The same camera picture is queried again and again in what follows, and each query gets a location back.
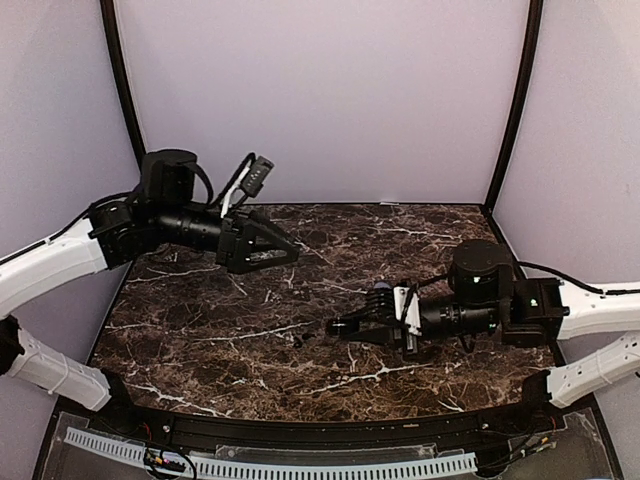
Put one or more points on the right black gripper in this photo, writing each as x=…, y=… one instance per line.
x=399, y=333

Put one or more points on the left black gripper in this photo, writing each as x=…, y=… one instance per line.
x=235, y=251

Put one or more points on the black wireless earbud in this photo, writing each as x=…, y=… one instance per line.
x=300, y=340

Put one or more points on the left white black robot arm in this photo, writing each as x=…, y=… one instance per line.
x=174, y=203

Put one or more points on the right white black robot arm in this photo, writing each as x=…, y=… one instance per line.
x=479, y=294

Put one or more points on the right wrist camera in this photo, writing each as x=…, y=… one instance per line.
x=378, y=300

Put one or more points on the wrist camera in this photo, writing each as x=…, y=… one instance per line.
x=246, y=182
x=378, y=300

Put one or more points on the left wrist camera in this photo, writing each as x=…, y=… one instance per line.
x=246, y=182

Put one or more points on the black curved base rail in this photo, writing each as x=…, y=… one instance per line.
x=461, y=430

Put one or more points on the white slotted cable duct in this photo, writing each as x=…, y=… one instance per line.
x=232, y=462

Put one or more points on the left black frame post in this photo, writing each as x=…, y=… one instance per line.
x=131, y=105

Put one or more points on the black frame post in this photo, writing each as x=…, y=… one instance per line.
x=525, y=69
x=131, y=105

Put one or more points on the right black frame post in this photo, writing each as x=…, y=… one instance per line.
x=525, y=69

